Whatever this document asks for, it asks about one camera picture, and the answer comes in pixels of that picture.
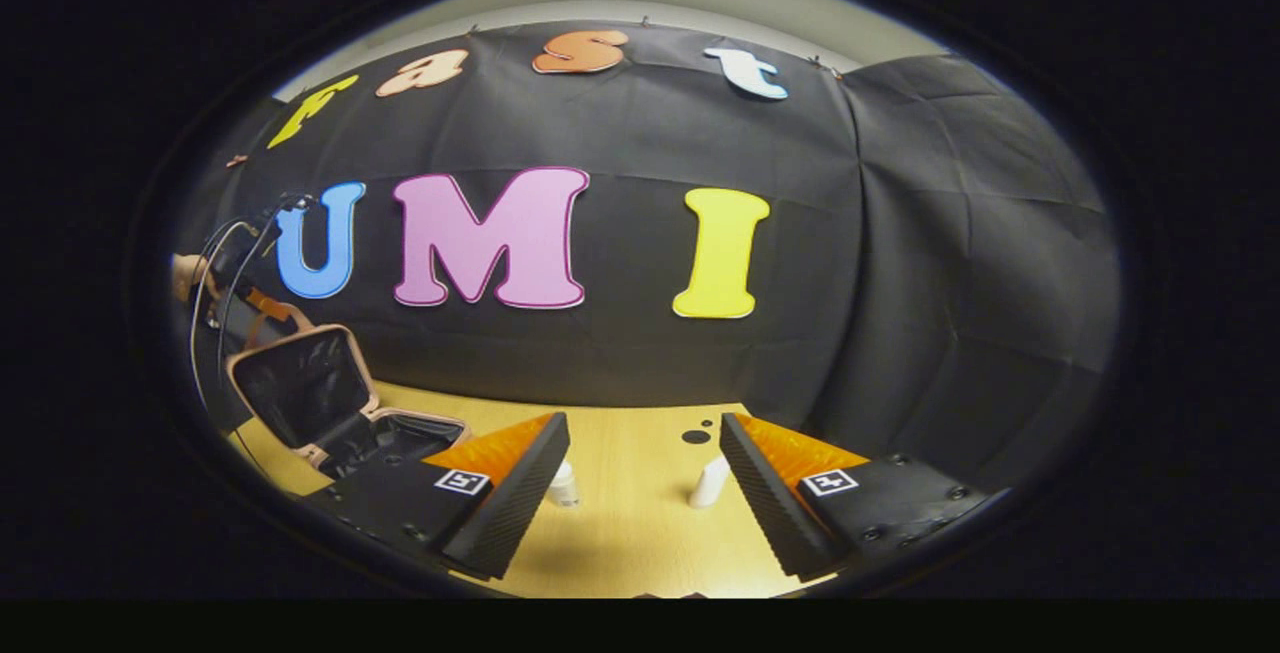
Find thin gripper cable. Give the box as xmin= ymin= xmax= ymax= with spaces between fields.
xmin=188 ymin=219 xmax=256 ymax=409

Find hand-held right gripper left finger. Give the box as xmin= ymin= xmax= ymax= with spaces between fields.
xmin=300 ymin=411 xmax=571 ymax=582

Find white pump bottle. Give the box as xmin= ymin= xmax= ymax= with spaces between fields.
xmin=548 ymin=458 xmax=582 ymax=510

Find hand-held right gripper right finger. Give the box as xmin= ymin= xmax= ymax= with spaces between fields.
xmin=718 ymin=412 xmax=1001 ymax=582

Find black backdrop cloth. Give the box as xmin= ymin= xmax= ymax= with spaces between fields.
xmin=175 ymin=21 xmax=1121 ymax=494

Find pink suitcase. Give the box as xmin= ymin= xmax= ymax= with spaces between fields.
xmin=225 ymin=301 xmax=471 ymax=480

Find white squeeze tube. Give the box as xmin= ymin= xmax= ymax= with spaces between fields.
xmin=687 ymin=454 xmax=732 ymax=511

